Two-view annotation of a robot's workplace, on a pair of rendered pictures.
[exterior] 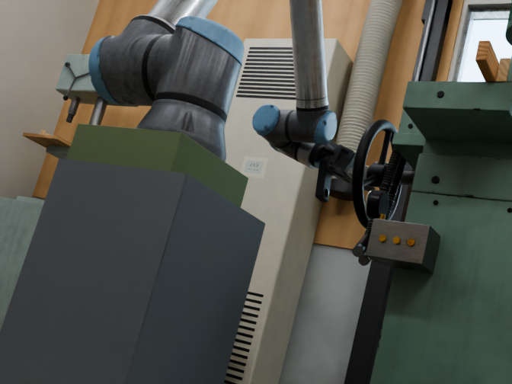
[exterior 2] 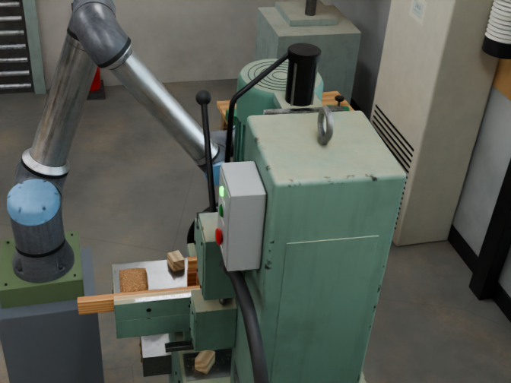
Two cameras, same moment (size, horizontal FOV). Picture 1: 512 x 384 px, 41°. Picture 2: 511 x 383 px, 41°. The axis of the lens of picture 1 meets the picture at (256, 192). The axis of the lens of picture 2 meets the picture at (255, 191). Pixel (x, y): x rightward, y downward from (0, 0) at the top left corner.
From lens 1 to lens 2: 2.34 m
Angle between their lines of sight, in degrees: 62
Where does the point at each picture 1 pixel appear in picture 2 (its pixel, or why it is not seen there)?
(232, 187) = (67, 289)
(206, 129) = (30, 270)
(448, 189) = not seen: hidden behind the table
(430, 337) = not seen: outside the picture
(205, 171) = (33, 295)
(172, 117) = (14, 261)
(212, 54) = (17, 227)
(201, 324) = (60, 362)
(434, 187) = not seen: hidden behind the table
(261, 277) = (414, 132)
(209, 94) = (26, 249)
